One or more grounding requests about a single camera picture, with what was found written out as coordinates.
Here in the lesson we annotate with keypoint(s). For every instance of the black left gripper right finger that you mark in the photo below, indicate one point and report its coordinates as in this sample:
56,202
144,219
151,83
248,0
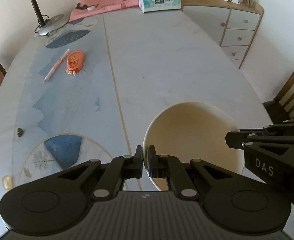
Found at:
170,168

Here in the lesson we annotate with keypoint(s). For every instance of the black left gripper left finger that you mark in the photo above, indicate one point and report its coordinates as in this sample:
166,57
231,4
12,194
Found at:
114,175

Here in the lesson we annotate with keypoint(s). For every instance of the cream ceramic bowl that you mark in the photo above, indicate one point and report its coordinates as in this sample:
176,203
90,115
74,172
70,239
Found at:
194,130

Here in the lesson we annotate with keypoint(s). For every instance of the wooden chair dark seat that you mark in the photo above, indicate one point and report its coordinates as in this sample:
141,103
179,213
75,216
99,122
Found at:
281,108

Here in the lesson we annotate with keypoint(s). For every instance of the small dark clip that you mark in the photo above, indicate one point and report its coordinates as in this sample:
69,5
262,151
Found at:
20,132

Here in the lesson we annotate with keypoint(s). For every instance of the orange correction tape dispenser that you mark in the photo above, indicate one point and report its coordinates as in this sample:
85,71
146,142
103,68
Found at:
75,62

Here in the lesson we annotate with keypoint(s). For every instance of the yellow table corner pad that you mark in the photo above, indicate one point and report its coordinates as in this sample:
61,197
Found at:
7,182

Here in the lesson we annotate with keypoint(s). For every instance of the pink pen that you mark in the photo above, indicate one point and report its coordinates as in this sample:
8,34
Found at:
56,65

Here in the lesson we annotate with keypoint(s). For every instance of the white drawer cabinet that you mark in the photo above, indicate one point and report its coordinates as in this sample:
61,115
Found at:
232,26

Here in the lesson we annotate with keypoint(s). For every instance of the pink patterned cloth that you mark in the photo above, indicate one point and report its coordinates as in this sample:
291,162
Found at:
87,8

